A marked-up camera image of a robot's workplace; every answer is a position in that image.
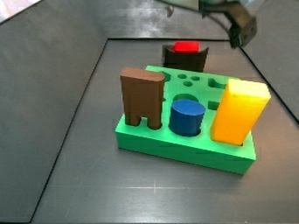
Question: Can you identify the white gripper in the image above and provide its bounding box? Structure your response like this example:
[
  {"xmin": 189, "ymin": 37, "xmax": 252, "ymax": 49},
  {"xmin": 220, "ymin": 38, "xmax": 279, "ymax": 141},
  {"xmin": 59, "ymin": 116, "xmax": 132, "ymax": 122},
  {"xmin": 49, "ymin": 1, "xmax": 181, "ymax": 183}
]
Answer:
[{"xmin": 157, "ymin": 0, "xmax": 265, "ymax": 17}]

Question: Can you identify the red double-square block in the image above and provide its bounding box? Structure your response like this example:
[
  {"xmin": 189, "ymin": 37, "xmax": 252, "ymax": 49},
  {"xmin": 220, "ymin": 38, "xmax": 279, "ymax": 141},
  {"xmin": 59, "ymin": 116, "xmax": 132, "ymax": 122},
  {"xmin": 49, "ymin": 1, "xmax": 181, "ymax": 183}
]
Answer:
[{"xmin": 172, "ymin": 41, "xmax": 200, "ymax": 53}]

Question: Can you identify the green shape sorter board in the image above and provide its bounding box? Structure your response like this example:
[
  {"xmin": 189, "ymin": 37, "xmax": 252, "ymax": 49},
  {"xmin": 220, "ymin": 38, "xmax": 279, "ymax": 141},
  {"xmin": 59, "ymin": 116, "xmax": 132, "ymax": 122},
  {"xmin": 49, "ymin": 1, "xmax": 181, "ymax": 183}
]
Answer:
[{"xmin": 116, "ymin": 66, "xmax": 256, "ymax": 174}]

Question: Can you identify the brown arch block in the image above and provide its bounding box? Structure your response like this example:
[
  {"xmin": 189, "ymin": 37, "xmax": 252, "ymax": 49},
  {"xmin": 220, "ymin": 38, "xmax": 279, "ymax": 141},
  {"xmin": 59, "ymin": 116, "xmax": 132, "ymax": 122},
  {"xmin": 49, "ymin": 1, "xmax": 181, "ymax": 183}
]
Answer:
[{"xmin": 120, "ymin": 67, "xmax": 164, "ymax": 130}]

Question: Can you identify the yellow rectangular block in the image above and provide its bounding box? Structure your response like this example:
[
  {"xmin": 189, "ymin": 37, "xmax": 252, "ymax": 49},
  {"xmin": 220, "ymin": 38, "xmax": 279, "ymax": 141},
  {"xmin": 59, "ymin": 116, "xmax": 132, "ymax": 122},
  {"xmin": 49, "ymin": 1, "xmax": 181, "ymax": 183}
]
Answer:
[{"xmin": 209, "ymin": 79, "xmax": 271, "ymax": 145}]

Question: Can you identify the blue cylinder block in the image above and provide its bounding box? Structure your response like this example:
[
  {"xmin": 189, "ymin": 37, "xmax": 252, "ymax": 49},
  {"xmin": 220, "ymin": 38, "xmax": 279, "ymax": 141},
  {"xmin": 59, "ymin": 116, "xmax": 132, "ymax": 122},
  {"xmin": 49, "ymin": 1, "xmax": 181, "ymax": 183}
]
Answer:
[{"xmin": 168, "ymin": 99, "xmax": 205, "ymax": 137}]

